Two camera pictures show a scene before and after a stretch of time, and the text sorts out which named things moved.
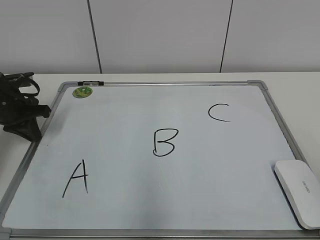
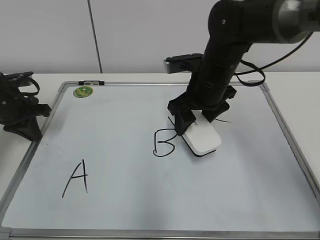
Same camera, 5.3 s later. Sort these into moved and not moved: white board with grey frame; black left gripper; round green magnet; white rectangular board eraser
Moved: white rectangular board eraser
Not moved: black left gripper; round green magnet; white board with grey frame
